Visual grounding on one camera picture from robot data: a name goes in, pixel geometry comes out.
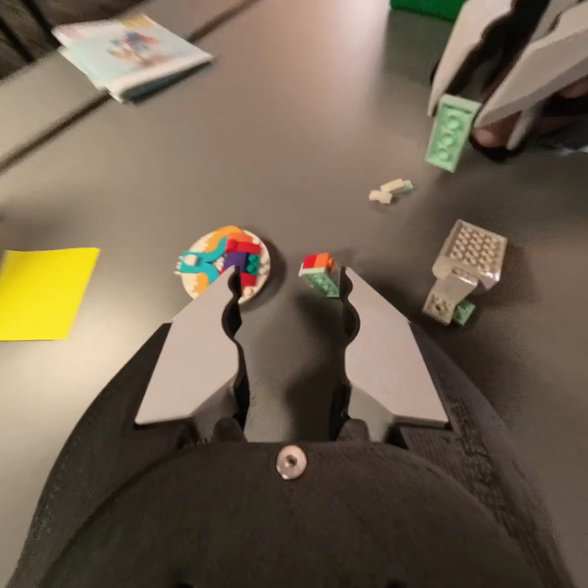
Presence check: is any mint red orange lego block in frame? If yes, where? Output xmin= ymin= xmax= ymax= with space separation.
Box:
xmin=299 ymin=253 xmax=341 ymax=298

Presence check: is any white lego build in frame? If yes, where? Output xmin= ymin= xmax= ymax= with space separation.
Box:
xmin=422 ymin=220 xmax=508 ymax=326

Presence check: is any yellow paper sheet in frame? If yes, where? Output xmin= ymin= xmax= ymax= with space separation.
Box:
xmin=0 ymin=248 xmax=101 ymax=341

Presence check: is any mint green lego plate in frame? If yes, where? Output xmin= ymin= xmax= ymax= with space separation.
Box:
xmin=425 ymin=94 xmax=482 ymax=173

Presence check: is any round white rainbow lego plate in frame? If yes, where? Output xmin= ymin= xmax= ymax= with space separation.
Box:
xmin=175 ymin=225 xmax=272 ymax=304

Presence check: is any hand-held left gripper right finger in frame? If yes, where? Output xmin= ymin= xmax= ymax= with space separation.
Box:
xmin=340 ymin=266 xmax=450 ymax=443

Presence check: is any green plastic bin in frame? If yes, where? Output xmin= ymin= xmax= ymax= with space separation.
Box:
xmin=390 ymin=0 xmax=467 ymax=21

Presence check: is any small cream lego assembly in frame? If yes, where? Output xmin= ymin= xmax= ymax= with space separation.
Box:
xmin=368 ymin=178 xmax=414 ymax=204

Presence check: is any person's right hand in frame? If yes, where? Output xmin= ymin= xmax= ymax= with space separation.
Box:
xmin=472 ymin=116 xmax=514 ymax=149

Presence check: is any lego instruction booklet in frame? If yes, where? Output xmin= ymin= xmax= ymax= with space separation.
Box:
xmin=51 ymin=14 xmax=214 ymax=104

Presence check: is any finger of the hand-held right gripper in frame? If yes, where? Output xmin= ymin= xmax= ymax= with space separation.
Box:
xmin=475 ymin=2 xmax=588 ymax=128
xmin=426 ymin=0 xmax=515 ymax=116

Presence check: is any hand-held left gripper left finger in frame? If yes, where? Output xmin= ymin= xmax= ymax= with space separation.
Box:
xmin=134 ymin=266 xmax=252 ymax=441

